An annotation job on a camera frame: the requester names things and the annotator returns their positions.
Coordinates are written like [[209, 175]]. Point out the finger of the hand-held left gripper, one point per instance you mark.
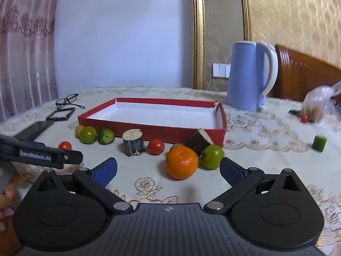
[[74, 157]]

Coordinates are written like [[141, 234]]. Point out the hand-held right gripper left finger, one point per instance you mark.
[[105, 171]]

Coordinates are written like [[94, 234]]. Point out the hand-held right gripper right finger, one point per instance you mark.
[[231, 171]]

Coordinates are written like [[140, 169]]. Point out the large green plum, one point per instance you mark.
[[213, 157]]

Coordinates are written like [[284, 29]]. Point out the small green plum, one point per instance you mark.
[[88, 134]]

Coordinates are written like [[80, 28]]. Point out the sugarcane piece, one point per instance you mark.
[[198, 140], [133, 142]]

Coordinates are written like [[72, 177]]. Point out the orange tangerine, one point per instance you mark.
[[182, 163]]

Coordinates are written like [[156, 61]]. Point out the red cardboard box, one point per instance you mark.
[[159, 132]]

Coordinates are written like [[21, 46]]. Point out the person's left hand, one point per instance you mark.
[[9, 194]]

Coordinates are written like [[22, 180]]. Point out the black smartphone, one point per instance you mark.
[[36, 129]]

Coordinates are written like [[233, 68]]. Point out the small yellow fruit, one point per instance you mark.
[[177, 146], [77, 131]]

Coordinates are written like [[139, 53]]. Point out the green cucumber piece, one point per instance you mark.
[[106, 136], [319, 143]]

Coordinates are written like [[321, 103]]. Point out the black eyeglasses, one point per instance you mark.
[[66, 100]]

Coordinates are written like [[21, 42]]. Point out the flat black object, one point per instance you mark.
[[295, 112]]

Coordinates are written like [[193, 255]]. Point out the tiny red cherry tomato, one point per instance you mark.
[[304, 118]]

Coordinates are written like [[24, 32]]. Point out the blue electric kettle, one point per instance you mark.
[[245, 77]]

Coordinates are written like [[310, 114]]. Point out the pink patterned curtain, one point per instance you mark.
[[26, 45]]

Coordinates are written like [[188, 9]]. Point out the clear plastic bag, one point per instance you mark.
[[318, 104]]

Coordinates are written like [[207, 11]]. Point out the wooden chair back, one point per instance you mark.
[[301, 72]]

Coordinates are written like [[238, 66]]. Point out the black hexagonal frame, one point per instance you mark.
[[50, 117]]

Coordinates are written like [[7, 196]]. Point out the white wall switch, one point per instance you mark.
[[221, 70]]

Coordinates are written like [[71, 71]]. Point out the gold framed wall panel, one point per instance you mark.
[[198, 32]]

